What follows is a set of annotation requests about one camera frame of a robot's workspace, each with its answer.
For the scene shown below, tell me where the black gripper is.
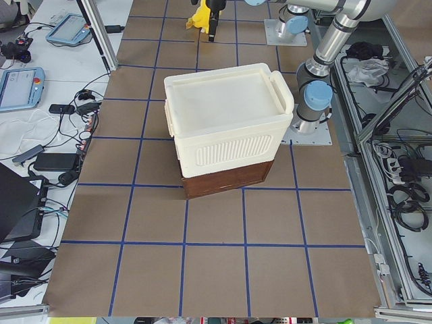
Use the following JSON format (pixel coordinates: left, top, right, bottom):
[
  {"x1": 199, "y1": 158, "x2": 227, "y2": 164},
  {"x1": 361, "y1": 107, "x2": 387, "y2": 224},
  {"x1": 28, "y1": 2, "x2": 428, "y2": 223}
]
[{"x1": 206, "y1": 0, "x2": 226, "y2": 42}]

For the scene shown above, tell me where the aluminium frame post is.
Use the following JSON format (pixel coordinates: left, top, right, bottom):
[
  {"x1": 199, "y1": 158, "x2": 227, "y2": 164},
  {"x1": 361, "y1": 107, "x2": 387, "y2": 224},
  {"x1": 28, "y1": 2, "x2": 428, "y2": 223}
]
[{"x1": 76, "y1": 0, "x2": 118, "y2": 73}]

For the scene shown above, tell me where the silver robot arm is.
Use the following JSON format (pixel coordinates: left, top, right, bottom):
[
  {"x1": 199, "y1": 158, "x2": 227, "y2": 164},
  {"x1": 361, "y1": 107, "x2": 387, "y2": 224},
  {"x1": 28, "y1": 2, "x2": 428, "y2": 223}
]
[
  {"x1": 283, "y1": 0, "x2": 397, "y2": 134},
  {"x1": 205, "y1": 0, "x2": 308, "y2": 42}
]

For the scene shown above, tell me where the white plastic storage box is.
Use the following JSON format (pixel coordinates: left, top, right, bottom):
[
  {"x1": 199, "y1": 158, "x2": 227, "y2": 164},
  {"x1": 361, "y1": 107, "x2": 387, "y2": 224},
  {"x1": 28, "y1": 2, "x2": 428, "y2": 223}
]
[{"x1": 164, "y1": 63, "x2": 294, "y2": 178}]

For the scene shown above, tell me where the black laptop computer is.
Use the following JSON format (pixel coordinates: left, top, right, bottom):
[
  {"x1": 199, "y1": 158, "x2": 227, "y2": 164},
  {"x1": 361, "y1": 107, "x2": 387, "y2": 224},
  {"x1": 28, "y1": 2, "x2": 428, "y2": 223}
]
[{"x1": 1, "y1": 165, "x2": 48, "y2": 243}]

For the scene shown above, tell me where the black and white cloth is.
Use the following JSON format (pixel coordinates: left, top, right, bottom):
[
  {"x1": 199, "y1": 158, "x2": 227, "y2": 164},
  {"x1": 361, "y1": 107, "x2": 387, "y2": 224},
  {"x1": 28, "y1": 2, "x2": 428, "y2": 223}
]
[{"x1": 346, "y1": 42, "x2": 389, "y2": 87}]

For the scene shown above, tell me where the blue teach pendant tablet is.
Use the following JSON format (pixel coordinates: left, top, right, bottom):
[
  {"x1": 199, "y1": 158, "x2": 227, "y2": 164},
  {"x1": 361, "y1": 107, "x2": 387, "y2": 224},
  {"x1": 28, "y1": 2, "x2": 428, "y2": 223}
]
[{"x1": 45, "y1": 13, "x2": 90, "y2": 47}]

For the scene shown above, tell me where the black power adapter brick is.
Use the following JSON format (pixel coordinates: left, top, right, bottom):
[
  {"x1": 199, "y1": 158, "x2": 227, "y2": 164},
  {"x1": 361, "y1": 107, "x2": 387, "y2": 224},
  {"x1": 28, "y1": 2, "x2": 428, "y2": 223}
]
[{"x1": 34, "y1": 153, "x2": 78, "y2": 171}]

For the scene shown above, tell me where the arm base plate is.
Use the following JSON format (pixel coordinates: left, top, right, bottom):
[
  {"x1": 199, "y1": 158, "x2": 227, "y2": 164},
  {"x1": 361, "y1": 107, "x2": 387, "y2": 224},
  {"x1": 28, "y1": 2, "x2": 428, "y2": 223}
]
[
  {"x1": 281, "y1": 104, "x2": 333, "y2": 146},
  {"x1": 264, "y1": 16, "x2": 308, "y2": 47}
]

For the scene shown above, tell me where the yellow plush dinosaur toy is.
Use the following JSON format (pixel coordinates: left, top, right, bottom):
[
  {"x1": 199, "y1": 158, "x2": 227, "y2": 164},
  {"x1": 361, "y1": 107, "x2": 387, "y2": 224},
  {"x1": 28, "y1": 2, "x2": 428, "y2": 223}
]
[{"x1": 186, "y1": 0, "x2": 211, "y2": 34}]

